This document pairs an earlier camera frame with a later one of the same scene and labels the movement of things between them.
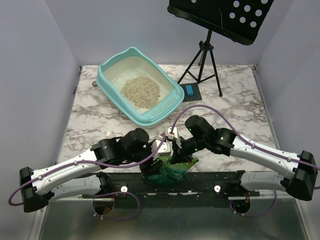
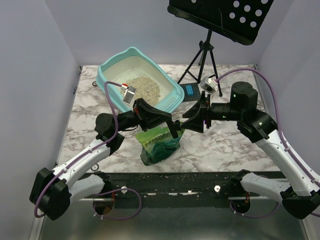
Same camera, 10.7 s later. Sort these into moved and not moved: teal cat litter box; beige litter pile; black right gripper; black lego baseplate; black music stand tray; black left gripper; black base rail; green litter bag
Moved: green litter bag; black left gripper; black right gripper
Not moved: black base rail; beige litter pile; black lego baseplate; teal cat litter box; black music stand tray
